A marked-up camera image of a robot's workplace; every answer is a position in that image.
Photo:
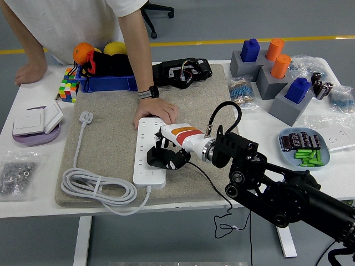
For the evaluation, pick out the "person's left hand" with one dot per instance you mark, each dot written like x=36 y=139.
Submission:
x=154 y=106

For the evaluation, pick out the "person's right hand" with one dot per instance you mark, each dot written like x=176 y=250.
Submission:
x=29 y=74

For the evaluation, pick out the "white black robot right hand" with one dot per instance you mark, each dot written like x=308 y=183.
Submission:
x=188 y=138

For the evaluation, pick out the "white power strip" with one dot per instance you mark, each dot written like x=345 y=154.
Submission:
x=144 y=138

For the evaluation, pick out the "black plug adapter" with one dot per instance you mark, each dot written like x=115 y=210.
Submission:
x=152 y=159

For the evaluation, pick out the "person's right forearm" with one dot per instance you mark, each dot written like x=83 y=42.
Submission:
x=29 y=41

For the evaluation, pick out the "person's left forearm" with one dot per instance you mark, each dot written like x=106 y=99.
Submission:
x=138 y=55

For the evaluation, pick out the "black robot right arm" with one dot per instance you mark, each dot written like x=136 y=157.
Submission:
x=288 y=199

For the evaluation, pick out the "person's wrist watch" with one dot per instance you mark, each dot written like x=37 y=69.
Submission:
x=153 y=91

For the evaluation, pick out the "colourful puzzle cube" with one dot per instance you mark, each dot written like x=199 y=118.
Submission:
x=68 y=88

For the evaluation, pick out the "grey-brown mat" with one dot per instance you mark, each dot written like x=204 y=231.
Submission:
x=111 y=124

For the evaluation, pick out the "blue plastic bin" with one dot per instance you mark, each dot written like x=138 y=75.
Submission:
x=105 y=83

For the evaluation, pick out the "orange fruit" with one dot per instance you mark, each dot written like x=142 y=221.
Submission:
x=81 y=52

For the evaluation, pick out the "black open electronic device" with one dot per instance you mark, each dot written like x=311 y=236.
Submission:
x=199 y=72

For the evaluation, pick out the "purple tray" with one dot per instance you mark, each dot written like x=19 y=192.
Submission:
x=36 y=140

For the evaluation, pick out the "person's torso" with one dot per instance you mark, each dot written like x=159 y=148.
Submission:
x=77 y=25

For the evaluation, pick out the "bag of taped resistors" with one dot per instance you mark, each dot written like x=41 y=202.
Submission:
x=241 y=92

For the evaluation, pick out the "yellow fruit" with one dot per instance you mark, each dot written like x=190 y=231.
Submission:
x=113 y=49

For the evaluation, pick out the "black office chair base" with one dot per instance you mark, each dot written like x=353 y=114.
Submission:
x=154 y=34

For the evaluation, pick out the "grey socket block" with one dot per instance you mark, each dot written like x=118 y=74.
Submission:
x=285 y=110
x=269 y=86
x=241 y=69

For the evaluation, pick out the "black cylindrical capacitor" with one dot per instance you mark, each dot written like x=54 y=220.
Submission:
x=305 y=139
x=315 y=142
x=285 y=143
x=295 y=140

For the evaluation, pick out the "clear bag of metal nuts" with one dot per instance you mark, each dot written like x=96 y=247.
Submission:
x=16 y=174

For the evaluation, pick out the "light blue plate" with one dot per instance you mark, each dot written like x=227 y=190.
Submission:
x=288 y=159

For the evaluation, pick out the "blue square peg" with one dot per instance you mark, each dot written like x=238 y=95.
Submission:
x=296 y=91
x=249 y=51

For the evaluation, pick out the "green battery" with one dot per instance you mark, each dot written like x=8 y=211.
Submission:
x=302 y=155
x=319 y=156
x=312 y=155
x=303 y=151
x=316 y=163
x=306 y=165

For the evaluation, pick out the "orange cylinder peg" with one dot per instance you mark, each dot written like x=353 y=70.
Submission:
x=274 y=50
x=280 y=66

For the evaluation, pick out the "bag of black capacitors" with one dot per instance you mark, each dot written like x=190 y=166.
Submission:
x=321 y=86

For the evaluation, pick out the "white table leg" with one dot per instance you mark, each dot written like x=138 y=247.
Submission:
x=287 y=243
x=82 y=241

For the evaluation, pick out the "table control panel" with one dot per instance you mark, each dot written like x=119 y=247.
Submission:
x=348 y=202

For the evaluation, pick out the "white wall switch panel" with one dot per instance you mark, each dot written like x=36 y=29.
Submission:
x=27 y=122
x=54 y=116

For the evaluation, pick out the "bagged white wall socket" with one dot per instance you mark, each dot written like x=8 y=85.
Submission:
x=338 y=135

